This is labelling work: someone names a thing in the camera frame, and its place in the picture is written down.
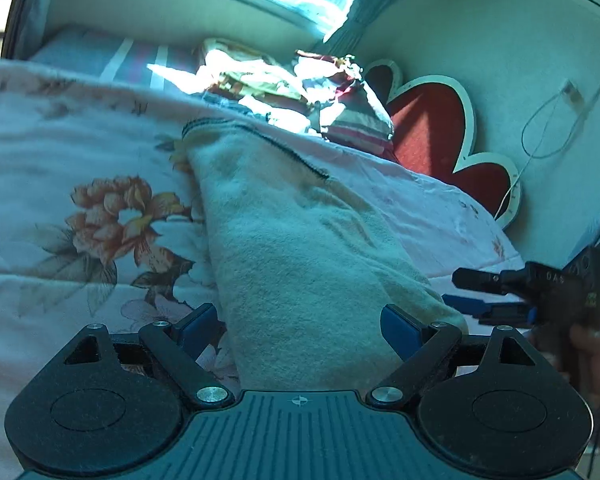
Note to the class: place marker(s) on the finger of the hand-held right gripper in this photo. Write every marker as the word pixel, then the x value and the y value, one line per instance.
pixel 485 281
pixel 485 307

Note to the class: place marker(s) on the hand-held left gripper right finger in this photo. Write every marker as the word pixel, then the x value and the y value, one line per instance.
pixel 397 327

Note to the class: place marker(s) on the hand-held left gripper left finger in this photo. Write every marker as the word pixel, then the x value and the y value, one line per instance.
pixel 200 324

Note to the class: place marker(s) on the white towel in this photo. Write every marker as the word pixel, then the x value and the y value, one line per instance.
pixel 290 260

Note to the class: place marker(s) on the pile of clothes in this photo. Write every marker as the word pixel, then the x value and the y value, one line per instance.
pixel 260 80

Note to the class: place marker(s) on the person's right hand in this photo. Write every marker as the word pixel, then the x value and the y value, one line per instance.
pixel 592 355

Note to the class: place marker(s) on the red heart-shaped headboard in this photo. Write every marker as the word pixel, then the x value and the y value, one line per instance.
pixel 430 120

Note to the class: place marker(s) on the striped pillow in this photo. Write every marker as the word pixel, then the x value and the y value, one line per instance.
pixel 355 120

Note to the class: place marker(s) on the pink floral bed blanket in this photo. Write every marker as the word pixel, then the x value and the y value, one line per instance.
pixel 55 135

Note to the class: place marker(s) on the teal window curtain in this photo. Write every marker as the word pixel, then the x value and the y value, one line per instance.
pixel 25 25
pixel 375 5

